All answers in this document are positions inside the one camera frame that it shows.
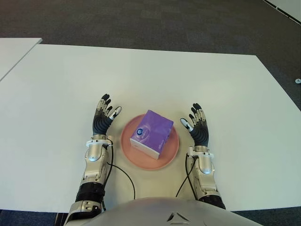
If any purple tissue paper pack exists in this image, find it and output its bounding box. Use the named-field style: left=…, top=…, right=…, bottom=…
left=129, top=109, right=174, bottom=161

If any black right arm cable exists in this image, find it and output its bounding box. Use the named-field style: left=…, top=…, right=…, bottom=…
left=175, top=155, right=200, bottom=201

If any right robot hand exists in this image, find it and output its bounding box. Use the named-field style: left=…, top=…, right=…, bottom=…
left=180, top=102, right=211, bottom=147

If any pink round plate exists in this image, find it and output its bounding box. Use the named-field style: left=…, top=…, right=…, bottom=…
left=120, top=113, right=180, bottom=170

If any white side table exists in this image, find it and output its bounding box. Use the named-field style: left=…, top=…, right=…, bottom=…
left=0, top=38, right=43, bottom=82

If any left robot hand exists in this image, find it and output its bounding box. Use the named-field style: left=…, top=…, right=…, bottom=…
left=92, top=93, right=123, bottom=137

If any silver robot torso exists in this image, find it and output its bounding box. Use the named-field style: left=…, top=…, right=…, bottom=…
left=87, top=197, right=257, bottom=226

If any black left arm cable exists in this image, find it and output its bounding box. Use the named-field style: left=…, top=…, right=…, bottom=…
left=101, top=143, right=136, bottom=210

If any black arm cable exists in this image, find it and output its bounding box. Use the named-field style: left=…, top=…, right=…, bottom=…
left=101, top=143, right=136, bottom=210
left=175, top=155, right=200, bottom=201

